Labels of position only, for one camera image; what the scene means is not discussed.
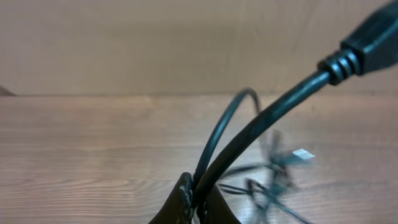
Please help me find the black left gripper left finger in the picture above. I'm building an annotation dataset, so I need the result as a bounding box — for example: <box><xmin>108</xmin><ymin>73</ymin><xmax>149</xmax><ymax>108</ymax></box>
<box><xmin>149</xmin><ymin>172</ymin><xmax>193</xmax><ymax>224</ymax></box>

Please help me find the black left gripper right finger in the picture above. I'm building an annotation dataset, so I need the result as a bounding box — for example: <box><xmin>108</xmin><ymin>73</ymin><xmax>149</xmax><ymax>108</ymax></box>
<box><xmin>204</xmin><ymin>186</ymin><xmax>241</xmax><ymax>224</ymax></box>

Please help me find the black USB cable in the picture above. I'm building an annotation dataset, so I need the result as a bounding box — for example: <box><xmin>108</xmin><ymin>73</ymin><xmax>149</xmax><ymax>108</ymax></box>
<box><xmin>217</xmin><ymin>130</ymin><xmax>317</xmax><ymax>224</ymax></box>

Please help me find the black power plug cable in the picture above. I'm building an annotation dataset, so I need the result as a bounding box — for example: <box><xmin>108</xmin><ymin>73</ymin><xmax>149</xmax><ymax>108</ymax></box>
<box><xmin>191</xmin><ymin>0</ymin><xmax>398</xmax><ymax>224</ymax></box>

